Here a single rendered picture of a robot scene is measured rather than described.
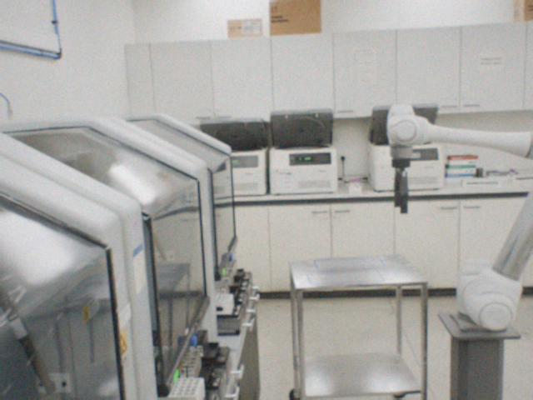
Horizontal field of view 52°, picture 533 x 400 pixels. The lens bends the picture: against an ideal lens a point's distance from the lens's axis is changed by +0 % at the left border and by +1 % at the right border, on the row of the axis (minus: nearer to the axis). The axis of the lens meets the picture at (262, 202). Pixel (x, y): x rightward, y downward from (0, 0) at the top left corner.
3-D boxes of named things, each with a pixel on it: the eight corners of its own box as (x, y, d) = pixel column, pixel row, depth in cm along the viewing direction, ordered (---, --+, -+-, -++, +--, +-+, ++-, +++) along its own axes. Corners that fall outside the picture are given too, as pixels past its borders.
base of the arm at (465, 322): (488, 311, 239) (489, 298, 238) (507, 332, 217) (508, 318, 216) (445, 312, 241) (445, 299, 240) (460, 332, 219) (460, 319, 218)
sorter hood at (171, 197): (-39, 399, 133) (-80, 137, 121) (66, 307, 192) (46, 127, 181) (169, 397, 129) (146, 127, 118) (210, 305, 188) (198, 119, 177)
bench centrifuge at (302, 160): (270, 196, 446) (266, 111, 434) (273, 185, 507) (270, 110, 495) (338, 193, 442) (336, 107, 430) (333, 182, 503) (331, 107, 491)
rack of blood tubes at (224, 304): (158, 318, 220) (156, 303, 219) (164, 309, 230) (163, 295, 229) (231, 317, 218) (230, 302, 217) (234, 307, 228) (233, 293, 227)
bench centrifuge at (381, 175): (375, 192, 440) (374, 106, 428) (366, 182, 501) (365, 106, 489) (445, 190, 435) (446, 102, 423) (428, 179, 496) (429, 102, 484)
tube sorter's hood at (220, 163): (93, 284, 217) (77, 123, 206) (137, 245, 277) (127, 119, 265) (221, 281, 213) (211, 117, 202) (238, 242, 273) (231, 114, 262)
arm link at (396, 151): (410, 142, 220) (410, 157, 221) (387, 142, 221) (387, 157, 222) (415, 143, 211) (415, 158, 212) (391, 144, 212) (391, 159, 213)
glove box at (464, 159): (450, 165, 471) (450, 153, 469) (446, 163, 484) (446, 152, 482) (479, 164, 469) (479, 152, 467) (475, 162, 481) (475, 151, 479)
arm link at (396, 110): (386, 142, 222) (387, 145, 209) (386, 103, 219) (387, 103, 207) (413, 142, 220) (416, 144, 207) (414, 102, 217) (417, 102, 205)
